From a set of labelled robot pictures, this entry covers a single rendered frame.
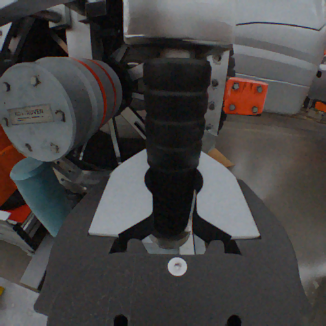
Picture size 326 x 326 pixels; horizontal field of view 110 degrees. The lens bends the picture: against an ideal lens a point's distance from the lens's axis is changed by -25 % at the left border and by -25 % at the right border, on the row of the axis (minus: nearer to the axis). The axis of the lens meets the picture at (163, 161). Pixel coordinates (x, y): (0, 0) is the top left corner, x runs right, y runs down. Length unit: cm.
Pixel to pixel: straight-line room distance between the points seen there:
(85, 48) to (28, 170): 25
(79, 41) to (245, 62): 62
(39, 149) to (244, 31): 76
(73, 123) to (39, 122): 5
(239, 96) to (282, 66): 55
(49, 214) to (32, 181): 9
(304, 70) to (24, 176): 107
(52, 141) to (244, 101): 33
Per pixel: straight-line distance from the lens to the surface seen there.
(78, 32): 35
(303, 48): 93
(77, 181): 48
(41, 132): 22
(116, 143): 47
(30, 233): 101
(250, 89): 33
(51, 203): 39
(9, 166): 75
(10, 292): 60
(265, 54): 81
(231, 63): 40
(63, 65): 23
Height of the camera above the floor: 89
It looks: 33 degrees down
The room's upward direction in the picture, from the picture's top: 1 degrees clockwise
